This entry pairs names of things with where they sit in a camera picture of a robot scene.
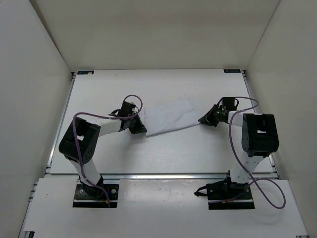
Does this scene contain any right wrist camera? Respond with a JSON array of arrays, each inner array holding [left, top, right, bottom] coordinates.
[[220, 97, 239, 111]]

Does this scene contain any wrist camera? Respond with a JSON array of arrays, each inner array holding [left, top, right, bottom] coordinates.
[[109, 101, 137, 118], [220, 97, 239, 111]]

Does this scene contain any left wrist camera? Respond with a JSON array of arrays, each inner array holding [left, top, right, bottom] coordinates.
[[109, 101, 137, 118]]

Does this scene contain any blue label sticker right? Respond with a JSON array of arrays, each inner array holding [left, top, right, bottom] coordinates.
[[223, 69, 241, 73]]

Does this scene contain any aluminium table edge rail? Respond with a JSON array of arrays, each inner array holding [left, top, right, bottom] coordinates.
[[103, 174, 226, 180]]

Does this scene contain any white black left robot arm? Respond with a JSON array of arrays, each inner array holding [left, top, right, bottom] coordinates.
[[58, 113, 147, 197]]

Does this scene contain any blue label sticker left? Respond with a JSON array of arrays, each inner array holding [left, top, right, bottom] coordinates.
[[77, 70, 94, 75]]

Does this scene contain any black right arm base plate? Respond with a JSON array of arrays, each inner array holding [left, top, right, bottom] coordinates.
[[194, 181, 255, 210]]

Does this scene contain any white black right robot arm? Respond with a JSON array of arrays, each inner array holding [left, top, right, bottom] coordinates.
[[198, 105, 279, 199]]

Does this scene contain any blue label sticker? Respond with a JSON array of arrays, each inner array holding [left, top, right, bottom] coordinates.
[[223, 69, 241, 73], [77, 70, 94, 75]]

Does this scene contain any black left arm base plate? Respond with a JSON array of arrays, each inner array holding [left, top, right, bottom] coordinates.
[[72, 180, 119, 208]]

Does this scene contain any white fabric skirt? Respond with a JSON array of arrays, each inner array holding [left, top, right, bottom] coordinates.
[[141, 99, 199, 137]]

